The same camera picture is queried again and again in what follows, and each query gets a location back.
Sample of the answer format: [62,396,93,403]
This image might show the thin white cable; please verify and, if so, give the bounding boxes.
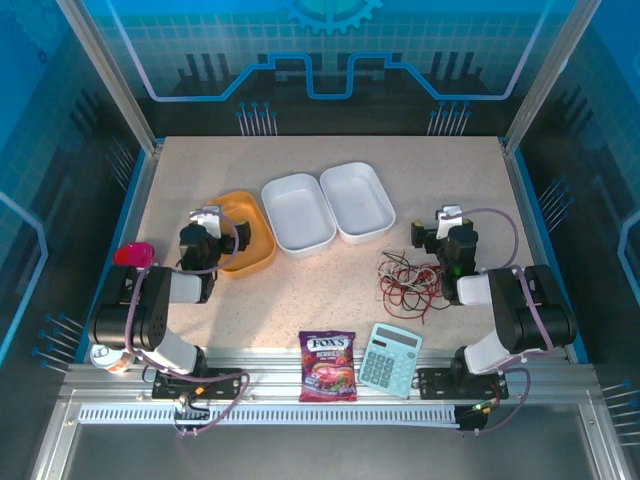
[389,262,444,291]
[375,257,426,291]

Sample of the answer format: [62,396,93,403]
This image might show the thin red cable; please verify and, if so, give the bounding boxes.
[379,249,445,301]
[378,269,426,319]
[382,277,441,321]

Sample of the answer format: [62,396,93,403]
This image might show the thick red wire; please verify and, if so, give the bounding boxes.
[394,264,444,326]

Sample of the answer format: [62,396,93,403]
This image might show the orange plastic tray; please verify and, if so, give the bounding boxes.
[202,189,277,280]

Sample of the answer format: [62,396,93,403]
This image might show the white plastic tray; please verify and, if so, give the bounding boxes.
[260,172,337,260]
[319,160,397,245]

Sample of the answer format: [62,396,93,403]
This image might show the pink lidded plastic cup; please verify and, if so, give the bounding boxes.
[113,242,157,269]

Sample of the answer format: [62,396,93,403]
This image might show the mint green calculator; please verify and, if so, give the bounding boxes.
[357,322,424,400]

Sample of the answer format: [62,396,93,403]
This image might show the silver pull-tab tin can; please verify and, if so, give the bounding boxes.
[89,344,137,375]

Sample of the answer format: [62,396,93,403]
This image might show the purple Fox's candy bag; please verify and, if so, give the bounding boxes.
[298,329,359,404]

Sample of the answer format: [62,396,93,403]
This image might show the black wiring connector block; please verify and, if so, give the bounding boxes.
[457,399,501,437]
[172,392,211,439]

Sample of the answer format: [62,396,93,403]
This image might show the grey metal panel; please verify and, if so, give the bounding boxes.
[29,422,616,480]

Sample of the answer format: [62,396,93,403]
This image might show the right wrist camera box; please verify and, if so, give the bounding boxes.
[434,203,464,240]

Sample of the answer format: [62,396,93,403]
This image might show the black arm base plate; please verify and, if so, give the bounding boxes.
[417,366,510,401]
[151,366,245,401]

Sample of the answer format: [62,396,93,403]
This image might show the aluminium extrusion rail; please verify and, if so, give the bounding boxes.
[59,348,604,407]

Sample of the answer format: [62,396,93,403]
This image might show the white slotted cable duct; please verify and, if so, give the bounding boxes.
[78,403,460,427]

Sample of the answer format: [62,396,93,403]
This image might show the aluminium frame post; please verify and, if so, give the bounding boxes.
[499,0,599,156]
[53,0,165,155]

